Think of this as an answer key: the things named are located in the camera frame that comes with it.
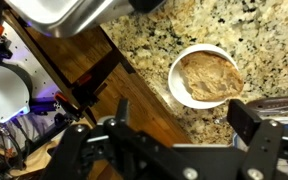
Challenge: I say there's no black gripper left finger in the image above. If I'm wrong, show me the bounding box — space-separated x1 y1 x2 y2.
41 98 175 180

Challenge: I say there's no brown bread slice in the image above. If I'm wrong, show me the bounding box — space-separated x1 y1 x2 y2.
178 50 245 103

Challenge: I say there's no white perforated base plate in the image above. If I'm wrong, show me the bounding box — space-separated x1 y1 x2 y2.
2 21 63 101

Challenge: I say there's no black orange bar clamp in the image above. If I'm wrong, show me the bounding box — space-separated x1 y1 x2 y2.
54 49 137 116

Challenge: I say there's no stainless steel two-slot toaster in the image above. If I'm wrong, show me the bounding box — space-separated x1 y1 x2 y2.
4 0 167 38

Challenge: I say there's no white ceramic bowl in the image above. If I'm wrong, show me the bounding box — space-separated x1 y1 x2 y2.
167 43 243 110

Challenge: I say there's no light wooden stool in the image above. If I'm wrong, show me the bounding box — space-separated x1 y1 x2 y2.
10 139 65 178

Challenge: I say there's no black base cable bundle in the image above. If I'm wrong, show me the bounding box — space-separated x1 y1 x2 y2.
0 123 57 174

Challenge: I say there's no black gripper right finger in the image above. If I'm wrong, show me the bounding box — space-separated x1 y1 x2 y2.
226 98 288 180

